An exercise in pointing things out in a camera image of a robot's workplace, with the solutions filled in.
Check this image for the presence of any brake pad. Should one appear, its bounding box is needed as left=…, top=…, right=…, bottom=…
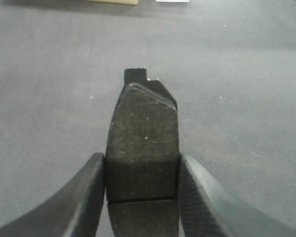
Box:
left=105, top=68, right=181, bottom=237

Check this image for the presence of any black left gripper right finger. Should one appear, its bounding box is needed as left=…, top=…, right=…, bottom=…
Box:
left=178, top=155, right=296, bottom=237

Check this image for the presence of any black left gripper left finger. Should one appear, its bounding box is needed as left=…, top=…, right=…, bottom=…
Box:
left=0, top=153, right=105, bottom=237

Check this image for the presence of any large cardboard box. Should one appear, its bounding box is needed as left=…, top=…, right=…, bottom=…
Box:
left=88, top=0, right=139, bottom=5

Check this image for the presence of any white long box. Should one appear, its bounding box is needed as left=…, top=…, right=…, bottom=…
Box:
left=155, top=0, right=190, bottom=3

